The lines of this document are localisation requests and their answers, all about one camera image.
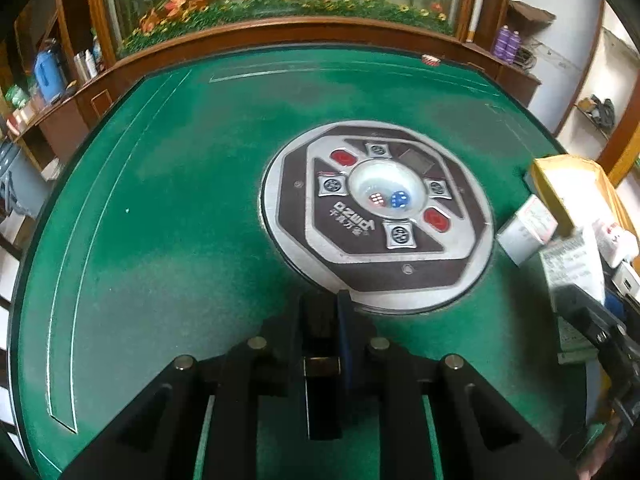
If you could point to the blue thermos jug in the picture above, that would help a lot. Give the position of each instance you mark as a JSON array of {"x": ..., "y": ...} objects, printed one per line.
[{"x": 49, "y": 76}]

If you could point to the person's right hand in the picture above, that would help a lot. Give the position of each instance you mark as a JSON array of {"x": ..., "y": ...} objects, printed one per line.
[{"x": 599, "y": 453}]

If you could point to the yellow cardboard box tray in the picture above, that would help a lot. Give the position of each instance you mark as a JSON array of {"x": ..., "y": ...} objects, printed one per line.
[{"x": 578, "y": 194}]

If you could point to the white pill bottle red label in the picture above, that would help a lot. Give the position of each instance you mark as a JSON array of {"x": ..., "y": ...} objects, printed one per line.
[{"x": 616, "y": 245}]

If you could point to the round mahjong table control panel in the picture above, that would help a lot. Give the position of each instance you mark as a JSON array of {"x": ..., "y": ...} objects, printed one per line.
[{"x": 315, "y": 205}]

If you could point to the red die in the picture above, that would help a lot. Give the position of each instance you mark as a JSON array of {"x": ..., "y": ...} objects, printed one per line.
[{"x": 377, "y": 199}]

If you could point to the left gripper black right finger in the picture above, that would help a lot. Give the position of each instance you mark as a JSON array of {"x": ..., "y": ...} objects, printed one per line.
[{"x": 438, "y": 418}]

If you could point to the blue and white medicine box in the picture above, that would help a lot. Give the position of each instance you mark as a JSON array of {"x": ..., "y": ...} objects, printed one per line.
[{"x": 615, "y": 304}]

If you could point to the purple bottle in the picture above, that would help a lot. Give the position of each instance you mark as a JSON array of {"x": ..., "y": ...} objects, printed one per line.
[
  {"x": 512, "y": 45},
  {"x": 501, "y": 42}
]

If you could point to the white green medicine box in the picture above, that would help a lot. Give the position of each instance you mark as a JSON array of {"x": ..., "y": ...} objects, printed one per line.
[{"x": 574, "y": 276}]

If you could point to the pink white medicine box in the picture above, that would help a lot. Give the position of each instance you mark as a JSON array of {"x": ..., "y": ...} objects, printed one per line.
[{"x": 527, "y": 231}]

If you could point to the steel cup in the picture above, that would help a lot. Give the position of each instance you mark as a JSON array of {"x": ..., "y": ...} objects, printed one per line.
[{"x": 85, "y": 66}]

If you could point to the wooden shelf cabinet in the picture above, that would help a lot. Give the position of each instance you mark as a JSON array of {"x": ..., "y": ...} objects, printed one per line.
[{"x": 580, "y": 49}]

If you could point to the red white table button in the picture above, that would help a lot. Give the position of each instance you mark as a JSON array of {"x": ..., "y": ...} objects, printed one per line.
[{"x": 430, "y": 60}]

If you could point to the blue die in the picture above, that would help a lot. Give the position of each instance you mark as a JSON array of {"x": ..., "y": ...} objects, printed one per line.
[{"x": 399, "y": 199}]

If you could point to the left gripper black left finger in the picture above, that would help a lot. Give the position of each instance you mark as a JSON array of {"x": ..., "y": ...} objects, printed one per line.
[{"x": 200, "y": 417}]

